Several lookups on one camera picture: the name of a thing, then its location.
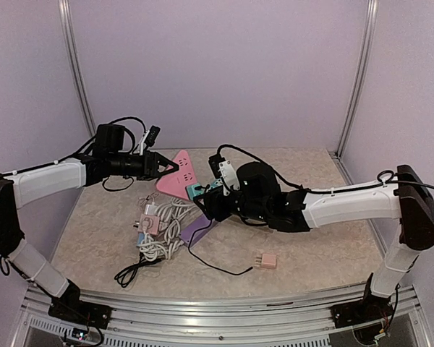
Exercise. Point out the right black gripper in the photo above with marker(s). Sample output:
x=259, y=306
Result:
x=213, y=203

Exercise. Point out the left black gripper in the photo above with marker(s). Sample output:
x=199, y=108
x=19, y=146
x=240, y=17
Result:
x=150, y=165

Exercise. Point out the teal plug adapter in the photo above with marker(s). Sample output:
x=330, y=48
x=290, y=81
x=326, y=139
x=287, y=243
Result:
x=196, y=191

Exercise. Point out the pink triangular power strip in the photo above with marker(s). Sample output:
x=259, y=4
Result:
x=175, y=184

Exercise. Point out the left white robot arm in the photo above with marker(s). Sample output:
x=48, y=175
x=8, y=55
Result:
x=19, y=188

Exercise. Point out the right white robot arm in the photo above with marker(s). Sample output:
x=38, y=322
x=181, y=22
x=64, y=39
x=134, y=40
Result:
x=396, y=195

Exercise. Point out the pink small plug adapter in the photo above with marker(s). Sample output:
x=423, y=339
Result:
x=148, y=224

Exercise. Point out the light blue small plug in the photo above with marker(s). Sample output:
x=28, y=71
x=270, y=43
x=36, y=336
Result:
x=140, y=240

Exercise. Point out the purple power strip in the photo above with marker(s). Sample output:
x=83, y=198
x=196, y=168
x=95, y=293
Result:
x=196, y=230

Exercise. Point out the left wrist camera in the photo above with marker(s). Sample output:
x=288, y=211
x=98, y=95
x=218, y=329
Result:
x=148, y=139

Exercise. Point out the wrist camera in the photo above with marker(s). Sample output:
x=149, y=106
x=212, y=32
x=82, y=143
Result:
x=224, y=172
x=148, y=139

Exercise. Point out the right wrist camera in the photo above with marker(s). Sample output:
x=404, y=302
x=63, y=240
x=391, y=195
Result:
x=224, y=172

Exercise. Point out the aluminium front frame rail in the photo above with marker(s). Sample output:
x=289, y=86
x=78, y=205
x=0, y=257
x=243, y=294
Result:
x=292, y=320

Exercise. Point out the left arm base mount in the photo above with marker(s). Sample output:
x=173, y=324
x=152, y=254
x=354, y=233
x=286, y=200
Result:
x=86, y=313

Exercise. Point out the right aluminium corner post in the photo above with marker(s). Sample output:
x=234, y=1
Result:
x=359, y=78

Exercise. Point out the aluminium corner post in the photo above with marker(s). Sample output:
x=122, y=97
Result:
x=76, y=70
x=359, y=78

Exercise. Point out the left aluminium corner post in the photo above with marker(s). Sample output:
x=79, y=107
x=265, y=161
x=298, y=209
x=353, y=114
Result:
x=76, y=70

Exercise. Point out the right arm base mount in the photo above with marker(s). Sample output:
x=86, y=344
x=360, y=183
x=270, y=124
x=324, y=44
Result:
x=358, y=312

